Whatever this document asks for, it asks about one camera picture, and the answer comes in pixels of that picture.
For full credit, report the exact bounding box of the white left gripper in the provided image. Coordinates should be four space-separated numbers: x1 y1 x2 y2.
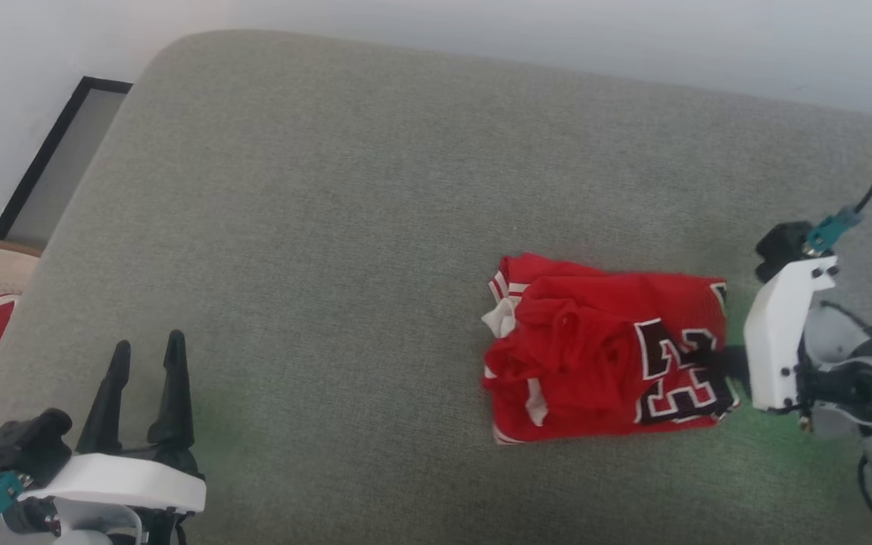
18 330 207 545

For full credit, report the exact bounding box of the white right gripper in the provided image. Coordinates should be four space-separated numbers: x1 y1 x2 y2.
697 255 839 414

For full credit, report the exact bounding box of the red and white basketball jersey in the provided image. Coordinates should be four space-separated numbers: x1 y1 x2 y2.
481 252 741 446

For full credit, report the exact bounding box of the black framed grey panel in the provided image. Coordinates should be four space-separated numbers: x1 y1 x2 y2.
0 76 133 251

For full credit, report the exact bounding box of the teal right camera connector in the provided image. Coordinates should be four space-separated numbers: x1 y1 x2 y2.
804 205 865 256

